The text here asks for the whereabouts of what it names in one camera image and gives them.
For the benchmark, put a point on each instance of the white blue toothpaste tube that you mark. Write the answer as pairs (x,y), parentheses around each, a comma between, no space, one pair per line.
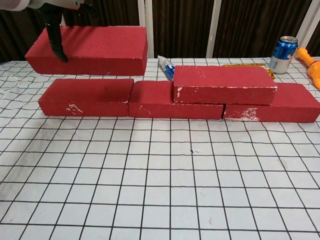
(165,65)

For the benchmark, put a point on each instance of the white black checkered tablecloth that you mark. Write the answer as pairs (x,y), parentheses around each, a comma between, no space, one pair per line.
(175,180)

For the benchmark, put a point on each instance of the orange rubber chicken toy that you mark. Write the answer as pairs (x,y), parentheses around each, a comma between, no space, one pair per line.
(313,70)

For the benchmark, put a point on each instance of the blue soda can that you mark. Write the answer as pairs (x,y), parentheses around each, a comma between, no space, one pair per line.
(283,53)

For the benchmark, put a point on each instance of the white metal frame post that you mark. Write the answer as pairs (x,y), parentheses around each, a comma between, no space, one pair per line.
(308,20)
(213,27)
(145,15)

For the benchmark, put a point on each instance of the gold foil snack packet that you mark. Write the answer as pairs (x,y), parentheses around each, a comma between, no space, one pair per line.
(271,73)

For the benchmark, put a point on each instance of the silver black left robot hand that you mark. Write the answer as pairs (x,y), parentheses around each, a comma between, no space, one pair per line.
(54,32)

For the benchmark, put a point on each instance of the red brick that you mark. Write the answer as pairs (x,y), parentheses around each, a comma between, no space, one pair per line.
(152,100)
(100,50)
(87,95)
(220,80)
(292,105)

